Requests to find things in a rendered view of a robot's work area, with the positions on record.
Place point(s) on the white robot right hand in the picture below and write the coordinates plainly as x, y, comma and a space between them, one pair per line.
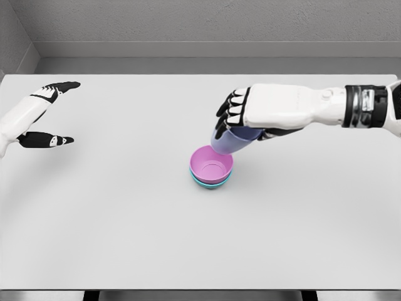
275, 105

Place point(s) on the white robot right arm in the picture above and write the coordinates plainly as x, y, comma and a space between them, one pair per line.
332, 105

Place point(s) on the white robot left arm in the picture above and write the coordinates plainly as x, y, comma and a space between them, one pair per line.
2, 148

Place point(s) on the lavender cup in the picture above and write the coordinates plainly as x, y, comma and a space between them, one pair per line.
230, 142

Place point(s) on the teal bowl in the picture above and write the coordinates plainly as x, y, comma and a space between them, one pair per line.
210, 186

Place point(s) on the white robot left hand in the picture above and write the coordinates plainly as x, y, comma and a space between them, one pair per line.
28, 111

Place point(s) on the pink bowl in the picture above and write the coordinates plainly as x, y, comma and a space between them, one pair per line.
208, 167

